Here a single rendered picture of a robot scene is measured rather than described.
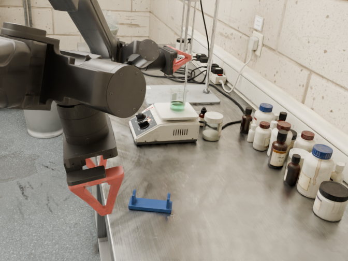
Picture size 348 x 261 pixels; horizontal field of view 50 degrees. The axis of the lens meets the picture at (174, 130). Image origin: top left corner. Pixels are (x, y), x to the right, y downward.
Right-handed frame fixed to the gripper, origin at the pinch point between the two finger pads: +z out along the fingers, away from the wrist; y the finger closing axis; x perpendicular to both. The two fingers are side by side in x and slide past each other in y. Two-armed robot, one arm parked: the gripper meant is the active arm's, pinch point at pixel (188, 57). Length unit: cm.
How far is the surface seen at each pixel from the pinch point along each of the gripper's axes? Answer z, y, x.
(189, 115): 0.3, -3.3, 17.2
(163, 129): -8.1, -2.8, 20.9
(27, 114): -21, 161, 83
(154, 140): -10.7, -2.1, 24.4
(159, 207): -24.3, -30.4, 25.1
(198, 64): 48, 61, 24
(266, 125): 19.3, -17.5, 17.5
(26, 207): -38, 82, 101
